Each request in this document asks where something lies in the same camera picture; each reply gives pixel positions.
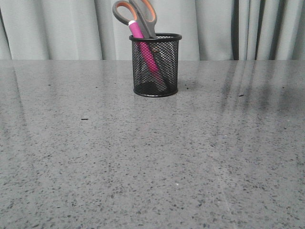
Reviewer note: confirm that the pink marker pen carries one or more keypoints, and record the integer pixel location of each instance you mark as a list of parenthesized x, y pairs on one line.
[(146, 53)]

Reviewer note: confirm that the grey orange scissors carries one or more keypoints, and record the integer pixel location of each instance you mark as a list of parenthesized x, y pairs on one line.
[(144, 14)]

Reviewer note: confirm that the black mesh pen cup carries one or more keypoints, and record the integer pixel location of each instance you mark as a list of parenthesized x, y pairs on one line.
[(166, 48)]

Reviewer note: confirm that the grey curtain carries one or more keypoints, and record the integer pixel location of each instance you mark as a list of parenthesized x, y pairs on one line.
[(211, 29)]

